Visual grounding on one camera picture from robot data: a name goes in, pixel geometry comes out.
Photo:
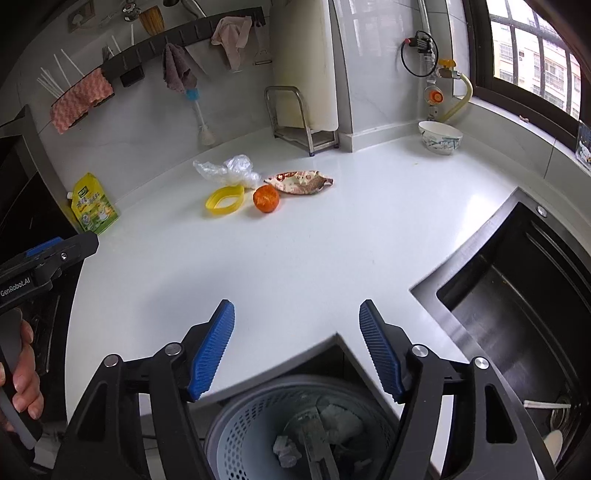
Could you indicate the white bottle brush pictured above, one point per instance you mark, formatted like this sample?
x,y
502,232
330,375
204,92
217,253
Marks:
x,y
205,134

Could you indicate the metal board rack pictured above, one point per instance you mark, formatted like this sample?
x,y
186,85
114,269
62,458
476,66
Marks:
x,y
302,138

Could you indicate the white cutting board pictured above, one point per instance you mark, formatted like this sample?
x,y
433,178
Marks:
x,y
302,55

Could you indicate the yellow ribbed holder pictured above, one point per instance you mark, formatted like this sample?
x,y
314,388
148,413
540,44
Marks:
x,y
151,21

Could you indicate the white patterned bowl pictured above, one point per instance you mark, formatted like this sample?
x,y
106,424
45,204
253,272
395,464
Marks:
x,y
441,138

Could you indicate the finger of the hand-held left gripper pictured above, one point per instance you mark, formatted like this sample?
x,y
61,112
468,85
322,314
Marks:
x,y
69,251

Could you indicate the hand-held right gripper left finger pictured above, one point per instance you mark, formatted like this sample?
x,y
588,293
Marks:
x,y
212,350

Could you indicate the white tissue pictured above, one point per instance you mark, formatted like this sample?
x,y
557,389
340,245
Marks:
x,y
286,450

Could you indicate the person's left hand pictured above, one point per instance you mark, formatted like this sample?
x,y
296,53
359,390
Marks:
x,y
30,392

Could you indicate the grey brown hanging cloth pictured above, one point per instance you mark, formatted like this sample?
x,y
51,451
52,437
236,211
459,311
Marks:
x,y
177,69

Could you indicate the glass mug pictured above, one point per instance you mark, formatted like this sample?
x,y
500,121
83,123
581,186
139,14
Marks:
x,y
584,145

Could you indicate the white dish in sink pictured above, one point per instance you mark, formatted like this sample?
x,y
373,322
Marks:
x,y
554,445

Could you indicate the black wall rail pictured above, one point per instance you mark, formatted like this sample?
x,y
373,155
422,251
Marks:
x,y
152,48

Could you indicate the pink wavy dishcloth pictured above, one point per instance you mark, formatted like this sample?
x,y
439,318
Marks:
x,y
81,104

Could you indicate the yellow green pouch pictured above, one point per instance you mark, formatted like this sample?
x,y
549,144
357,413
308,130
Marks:
x,y
94,205

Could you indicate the dark framed window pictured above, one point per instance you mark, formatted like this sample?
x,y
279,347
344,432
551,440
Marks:
x,y
531,50

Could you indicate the grey perforated plastic basket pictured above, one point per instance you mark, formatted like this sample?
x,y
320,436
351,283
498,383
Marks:
x,y
240,434

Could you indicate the black kitchen sink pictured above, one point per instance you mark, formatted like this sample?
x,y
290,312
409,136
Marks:
x,y
531,314

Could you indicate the bundle of white sticks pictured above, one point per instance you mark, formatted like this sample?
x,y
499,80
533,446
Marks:
x,y
60,74

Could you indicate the grey paper card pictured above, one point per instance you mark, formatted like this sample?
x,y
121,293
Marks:
x,y
318,447

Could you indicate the pink hanging cloth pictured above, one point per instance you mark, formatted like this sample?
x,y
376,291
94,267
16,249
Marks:
x,y
233,39

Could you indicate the clear plastic bag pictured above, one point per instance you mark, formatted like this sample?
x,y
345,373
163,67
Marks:
x,y
235,170

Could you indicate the black stove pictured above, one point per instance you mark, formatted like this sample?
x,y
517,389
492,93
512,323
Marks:
x,y
27,198

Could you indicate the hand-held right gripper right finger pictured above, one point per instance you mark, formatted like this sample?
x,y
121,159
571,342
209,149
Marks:
x,y
378,350

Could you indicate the orange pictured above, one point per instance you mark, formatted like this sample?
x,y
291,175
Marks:
x,y
266,199

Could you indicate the chopsticks in sink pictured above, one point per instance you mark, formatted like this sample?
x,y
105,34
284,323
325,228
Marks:
x,y
547,405

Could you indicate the brown snack wrapper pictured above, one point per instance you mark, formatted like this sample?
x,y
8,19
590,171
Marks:
x,y
300,182

